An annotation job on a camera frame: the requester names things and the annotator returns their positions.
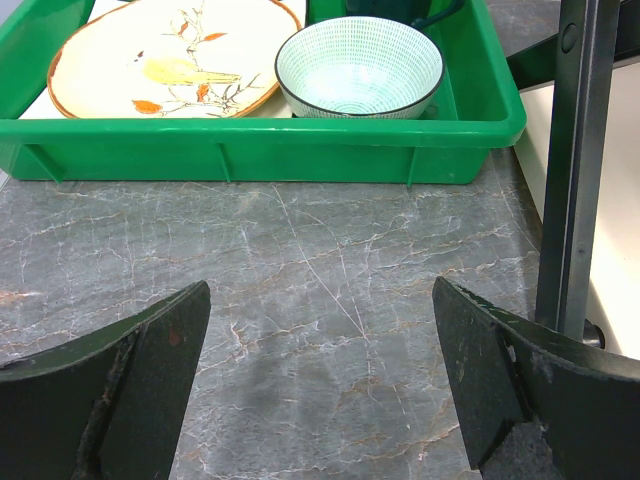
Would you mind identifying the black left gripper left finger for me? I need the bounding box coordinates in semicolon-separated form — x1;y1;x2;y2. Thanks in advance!
1;281;211;479

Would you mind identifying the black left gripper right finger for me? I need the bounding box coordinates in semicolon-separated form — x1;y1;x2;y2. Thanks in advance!
432;277;639;479

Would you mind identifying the green plastic tray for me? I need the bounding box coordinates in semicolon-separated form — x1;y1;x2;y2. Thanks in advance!
1;1;526;185

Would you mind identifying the oval bird pattern plate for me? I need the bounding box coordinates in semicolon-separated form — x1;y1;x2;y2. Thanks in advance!
47;1;306;119

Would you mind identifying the light teal patterned bowl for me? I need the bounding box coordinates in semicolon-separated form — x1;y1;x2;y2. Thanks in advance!
274;16;445;119

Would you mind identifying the dark green mug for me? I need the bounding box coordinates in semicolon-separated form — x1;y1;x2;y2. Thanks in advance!
345;0;466;30

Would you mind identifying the black frame beige shelf rack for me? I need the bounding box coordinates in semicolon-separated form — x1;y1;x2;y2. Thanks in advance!
507;1;639;347

